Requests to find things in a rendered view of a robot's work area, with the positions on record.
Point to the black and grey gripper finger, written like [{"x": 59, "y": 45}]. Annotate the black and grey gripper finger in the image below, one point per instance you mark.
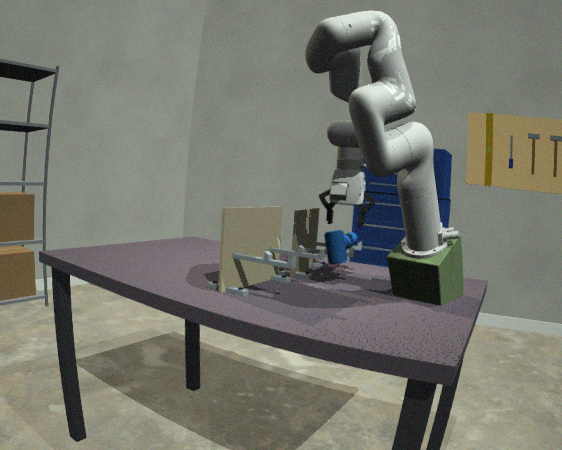
[
  {"x": 327, "y": 206},
  {"x": 365, "y": 209}
]

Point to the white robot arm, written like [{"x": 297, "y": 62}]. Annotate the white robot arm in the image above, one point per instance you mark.
[{"x": 389, "y": 98}]

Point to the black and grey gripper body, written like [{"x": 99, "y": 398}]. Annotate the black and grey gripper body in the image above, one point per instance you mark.
[{"x": 356, "y": 180}]

